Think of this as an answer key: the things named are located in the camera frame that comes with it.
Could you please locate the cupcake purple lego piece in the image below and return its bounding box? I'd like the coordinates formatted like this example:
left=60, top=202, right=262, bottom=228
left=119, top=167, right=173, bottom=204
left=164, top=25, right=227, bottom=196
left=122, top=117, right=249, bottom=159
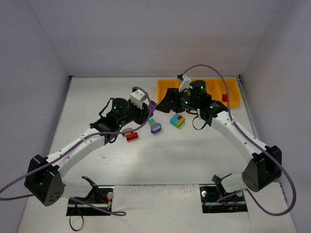
left=122, top=128, right=133, bottom=136

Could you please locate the red two-by-four lego brick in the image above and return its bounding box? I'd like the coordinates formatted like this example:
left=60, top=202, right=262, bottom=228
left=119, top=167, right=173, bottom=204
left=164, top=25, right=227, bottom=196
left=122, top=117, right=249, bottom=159
left=125, top=132, right=138, bottom=142

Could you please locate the small red lego brick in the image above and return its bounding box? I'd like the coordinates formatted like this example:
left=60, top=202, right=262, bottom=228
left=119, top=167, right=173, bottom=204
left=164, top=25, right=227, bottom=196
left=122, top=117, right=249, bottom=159
left=222, top=94, right=228, bottom=102

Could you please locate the multicolor lego block assembly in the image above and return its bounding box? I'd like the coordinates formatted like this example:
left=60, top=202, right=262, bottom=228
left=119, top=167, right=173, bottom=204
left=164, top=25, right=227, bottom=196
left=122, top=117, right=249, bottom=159
left=170, top=114, right=185, bottom=129

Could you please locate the purple lego brick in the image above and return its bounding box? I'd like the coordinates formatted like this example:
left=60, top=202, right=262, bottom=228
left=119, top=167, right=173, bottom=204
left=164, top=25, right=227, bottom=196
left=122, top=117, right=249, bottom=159
left=151, top=100, right=157, bottom=108

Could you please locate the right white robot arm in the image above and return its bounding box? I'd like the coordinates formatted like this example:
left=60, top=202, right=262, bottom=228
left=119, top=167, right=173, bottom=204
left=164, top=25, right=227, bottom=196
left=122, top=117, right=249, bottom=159
left=156, top=80, right=282, bottom=193

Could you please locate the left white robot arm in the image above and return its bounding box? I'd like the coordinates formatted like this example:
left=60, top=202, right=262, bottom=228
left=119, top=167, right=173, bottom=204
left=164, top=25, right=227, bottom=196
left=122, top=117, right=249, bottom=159
left=24, top=97, right=156, bottom=206

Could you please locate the yellow divided container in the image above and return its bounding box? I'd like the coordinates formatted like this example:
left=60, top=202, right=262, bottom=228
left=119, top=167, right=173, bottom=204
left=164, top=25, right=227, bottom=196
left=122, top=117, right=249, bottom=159
left=157, top=78, right=241, bottom=108

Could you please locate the teal green purple lego stack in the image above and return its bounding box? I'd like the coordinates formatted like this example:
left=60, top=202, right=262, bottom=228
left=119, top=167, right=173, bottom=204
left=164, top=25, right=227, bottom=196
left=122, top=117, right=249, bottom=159
left=148, top=118, right=162, bottom=134

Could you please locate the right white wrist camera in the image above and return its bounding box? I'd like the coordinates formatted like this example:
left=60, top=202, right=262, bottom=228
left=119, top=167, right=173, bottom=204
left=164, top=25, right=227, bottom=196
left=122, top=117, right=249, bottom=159
left=177, top=74, right=192, bottom=92

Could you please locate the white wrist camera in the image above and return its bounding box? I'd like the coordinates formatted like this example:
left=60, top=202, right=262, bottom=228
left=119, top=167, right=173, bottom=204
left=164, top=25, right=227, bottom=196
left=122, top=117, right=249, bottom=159
left=177, top=74, right=192, bottom=92
left=130, top=89, right=147, bottom=109

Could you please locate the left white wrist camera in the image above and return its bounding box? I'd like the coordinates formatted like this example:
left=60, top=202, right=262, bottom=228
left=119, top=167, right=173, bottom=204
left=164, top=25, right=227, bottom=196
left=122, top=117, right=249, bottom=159
left=130, top=89, right=147, bottom=109

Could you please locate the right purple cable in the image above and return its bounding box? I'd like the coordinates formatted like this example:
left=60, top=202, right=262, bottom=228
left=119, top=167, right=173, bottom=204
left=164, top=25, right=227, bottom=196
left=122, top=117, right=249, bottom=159
left=182, top=64, right=295, bottom=216

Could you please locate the purple cable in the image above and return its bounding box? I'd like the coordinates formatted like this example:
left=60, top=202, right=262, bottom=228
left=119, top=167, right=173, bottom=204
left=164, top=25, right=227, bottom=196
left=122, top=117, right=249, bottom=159
left=0, top=86, right=156, bottom=216
left=182, top=64, right=295, bottom=216

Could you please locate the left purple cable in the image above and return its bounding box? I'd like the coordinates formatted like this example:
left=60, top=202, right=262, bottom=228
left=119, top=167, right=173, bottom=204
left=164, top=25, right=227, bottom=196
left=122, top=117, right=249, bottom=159
left=0, top=86, right=156, bottom=216

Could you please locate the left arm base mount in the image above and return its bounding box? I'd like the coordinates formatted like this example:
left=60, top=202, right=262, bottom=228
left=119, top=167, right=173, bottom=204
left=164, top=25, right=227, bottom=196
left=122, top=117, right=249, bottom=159
left=66, top=186, right=114, bottom=216

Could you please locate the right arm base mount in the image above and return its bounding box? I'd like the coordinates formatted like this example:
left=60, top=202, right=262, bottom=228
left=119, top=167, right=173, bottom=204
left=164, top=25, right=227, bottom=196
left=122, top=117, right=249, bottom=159
left=199, top=185, right=248, bottom=214

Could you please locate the black cable loop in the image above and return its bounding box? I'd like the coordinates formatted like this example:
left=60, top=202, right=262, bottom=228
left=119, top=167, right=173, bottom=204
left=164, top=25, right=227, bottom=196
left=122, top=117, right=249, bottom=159
left=69, top=203, right=85, bottom=231

